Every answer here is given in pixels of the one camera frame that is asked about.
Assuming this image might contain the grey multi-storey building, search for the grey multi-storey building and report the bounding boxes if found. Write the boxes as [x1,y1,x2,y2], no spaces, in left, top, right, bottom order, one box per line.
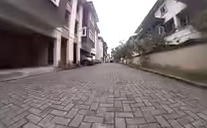
[0,0,101,71]

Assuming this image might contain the row of bushes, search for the row of bushes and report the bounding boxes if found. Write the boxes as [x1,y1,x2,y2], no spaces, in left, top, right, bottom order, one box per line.
[110,31,165,62]

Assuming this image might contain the white building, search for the white building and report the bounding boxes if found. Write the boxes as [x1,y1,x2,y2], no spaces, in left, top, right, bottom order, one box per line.
[95,35,105,63]

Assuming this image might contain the beige boundary wall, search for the beige boundary wall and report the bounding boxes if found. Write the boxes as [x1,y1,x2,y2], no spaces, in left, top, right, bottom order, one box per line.
[123,41,207,81]

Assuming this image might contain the grey kerb strip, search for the grey kerb strip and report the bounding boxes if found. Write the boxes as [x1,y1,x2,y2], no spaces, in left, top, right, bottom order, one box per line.
[123,63,207,90]

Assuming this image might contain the concrete pavement strip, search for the concrete pavement strip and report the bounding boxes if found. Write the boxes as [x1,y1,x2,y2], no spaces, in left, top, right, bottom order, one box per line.
[0,65,79,84]

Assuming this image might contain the parked car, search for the parked car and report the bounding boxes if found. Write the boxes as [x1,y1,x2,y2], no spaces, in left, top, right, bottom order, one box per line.
[80,54,95,67]

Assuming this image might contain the grey brick paved road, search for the grey brick paved road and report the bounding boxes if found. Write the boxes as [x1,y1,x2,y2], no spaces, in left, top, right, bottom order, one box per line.
[0,62,207,128]

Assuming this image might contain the white house with balcony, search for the white house with balcony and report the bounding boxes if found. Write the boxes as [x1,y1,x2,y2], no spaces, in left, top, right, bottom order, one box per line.
[134,0,207,46]

